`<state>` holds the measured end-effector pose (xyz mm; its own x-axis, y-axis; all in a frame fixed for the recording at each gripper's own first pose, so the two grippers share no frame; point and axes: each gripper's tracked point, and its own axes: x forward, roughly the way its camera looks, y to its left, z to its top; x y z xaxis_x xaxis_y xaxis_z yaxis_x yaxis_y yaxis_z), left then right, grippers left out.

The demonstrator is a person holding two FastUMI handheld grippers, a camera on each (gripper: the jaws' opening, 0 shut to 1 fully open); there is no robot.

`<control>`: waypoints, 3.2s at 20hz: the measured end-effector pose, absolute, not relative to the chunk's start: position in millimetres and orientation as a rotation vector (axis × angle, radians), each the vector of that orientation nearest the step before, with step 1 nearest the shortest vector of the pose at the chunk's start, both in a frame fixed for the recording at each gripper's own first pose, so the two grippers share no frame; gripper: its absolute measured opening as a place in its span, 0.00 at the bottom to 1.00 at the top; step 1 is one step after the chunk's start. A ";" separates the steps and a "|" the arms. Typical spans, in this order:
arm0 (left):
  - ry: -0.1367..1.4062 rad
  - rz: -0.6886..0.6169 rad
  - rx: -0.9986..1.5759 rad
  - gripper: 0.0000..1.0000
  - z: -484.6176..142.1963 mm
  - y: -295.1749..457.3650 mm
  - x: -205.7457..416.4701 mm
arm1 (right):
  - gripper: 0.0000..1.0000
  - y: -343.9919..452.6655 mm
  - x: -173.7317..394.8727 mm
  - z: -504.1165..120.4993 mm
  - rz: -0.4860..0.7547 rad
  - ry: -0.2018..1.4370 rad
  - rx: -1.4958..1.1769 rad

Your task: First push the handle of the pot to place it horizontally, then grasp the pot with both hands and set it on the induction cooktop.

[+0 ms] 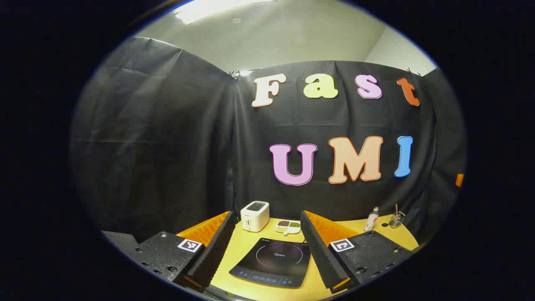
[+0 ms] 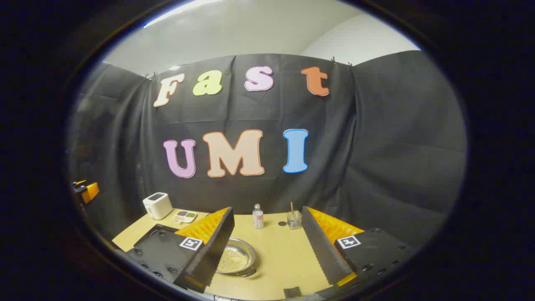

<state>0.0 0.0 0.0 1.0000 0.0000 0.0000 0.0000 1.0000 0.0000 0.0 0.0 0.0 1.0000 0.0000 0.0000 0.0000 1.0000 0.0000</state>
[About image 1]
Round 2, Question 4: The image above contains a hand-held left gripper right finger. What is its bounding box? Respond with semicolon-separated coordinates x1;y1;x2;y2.
300;210;415;294

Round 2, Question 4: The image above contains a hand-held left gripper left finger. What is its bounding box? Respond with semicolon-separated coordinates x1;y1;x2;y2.
125;211;238;290

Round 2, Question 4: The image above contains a white divided dish of beans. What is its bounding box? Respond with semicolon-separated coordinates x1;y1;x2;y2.
275;220;301;235

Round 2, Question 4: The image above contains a black induction cooktop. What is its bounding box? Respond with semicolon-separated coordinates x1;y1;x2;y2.
229;237;312;288

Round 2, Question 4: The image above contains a white toaster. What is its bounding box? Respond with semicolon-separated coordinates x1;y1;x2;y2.
240;201;270;232

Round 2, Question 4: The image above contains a white bottle with red label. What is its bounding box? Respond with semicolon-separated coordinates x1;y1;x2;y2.
364;207;380;232

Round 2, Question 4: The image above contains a clear glass holder with stick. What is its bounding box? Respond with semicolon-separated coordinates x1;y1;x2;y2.
389;204;406;229

